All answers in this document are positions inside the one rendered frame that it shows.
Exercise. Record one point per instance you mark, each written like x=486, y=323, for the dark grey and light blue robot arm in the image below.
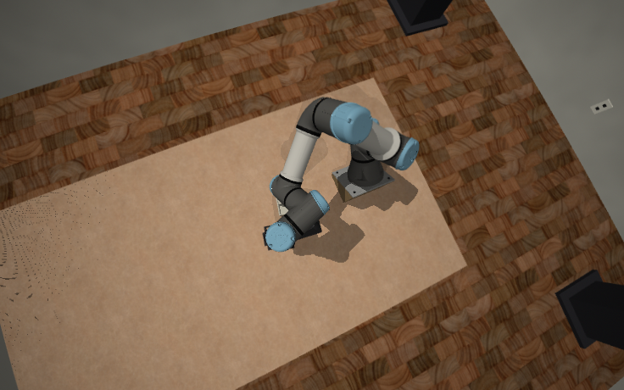
x=349, y=123

